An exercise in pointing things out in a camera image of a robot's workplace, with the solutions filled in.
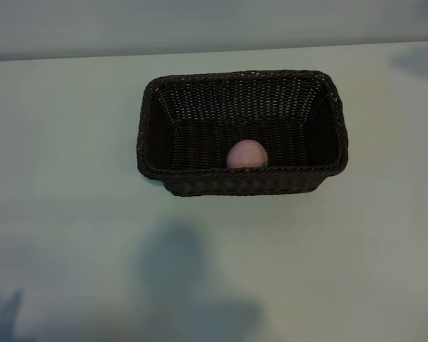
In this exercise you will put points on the dark brown wicker basket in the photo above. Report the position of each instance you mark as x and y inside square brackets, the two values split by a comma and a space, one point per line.
[199, 142]

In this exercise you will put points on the pink toy peach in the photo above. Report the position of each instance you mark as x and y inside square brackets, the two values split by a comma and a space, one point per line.
[246, 155]

